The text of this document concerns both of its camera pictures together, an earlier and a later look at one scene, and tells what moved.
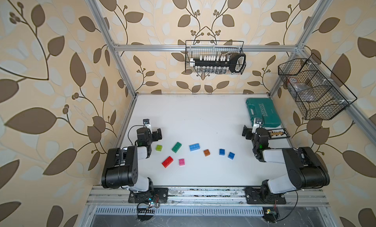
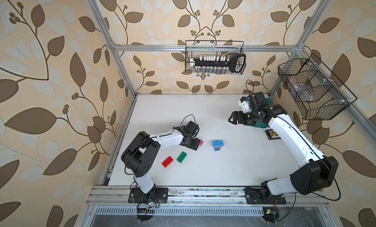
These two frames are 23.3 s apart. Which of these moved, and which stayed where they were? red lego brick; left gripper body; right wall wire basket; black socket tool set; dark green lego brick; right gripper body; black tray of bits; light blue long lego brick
Moved: left gripper body; dark green lego brick; light blue long lego brick; right gripper body
Stayed: right wall wire basket; black socket tool set; black tray of bits; red lego brick
